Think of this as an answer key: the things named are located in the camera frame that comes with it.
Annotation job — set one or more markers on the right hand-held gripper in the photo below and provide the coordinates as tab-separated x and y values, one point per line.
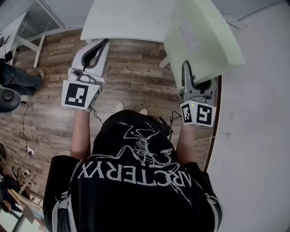
204	114

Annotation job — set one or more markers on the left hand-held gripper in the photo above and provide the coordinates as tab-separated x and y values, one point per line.
75	95

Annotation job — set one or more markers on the person's left forearm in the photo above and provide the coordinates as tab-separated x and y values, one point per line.
80	136

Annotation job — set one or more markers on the person's right forearm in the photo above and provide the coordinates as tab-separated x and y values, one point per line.
185	145

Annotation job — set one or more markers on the white table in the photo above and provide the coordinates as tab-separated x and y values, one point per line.
127	20

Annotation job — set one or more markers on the person's left white shoe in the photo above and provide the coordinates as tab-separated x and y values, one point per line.
120	106

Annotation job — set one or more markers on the person's white shoe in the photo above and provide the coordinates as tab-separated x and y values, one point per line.
143	111
120	106

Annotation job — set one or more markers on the person's right white shoe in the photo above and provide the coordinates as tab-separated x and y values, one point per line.
143	111

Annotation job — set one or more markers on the glass partition panel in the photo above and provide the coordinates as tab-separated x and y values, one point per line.
40	18

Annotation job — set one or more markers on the white side desk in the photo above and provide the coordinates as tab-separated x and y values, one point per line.
27	43

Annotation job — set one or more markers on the grey office chair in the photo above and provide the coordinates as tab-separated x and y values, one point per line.
9	99

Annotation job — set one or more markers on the white power strip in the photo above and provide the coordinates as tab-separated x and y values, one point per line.
31	151

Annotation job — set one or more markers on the black round stand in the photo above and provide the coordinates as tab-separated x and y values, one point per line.
2	151

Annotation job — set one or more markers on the person's black printed t-shirt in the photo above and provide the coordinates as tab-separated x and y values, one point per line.
127	192

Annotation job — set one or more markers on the pile of wooden parts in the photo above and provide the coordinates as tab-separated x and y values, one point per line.
20	194

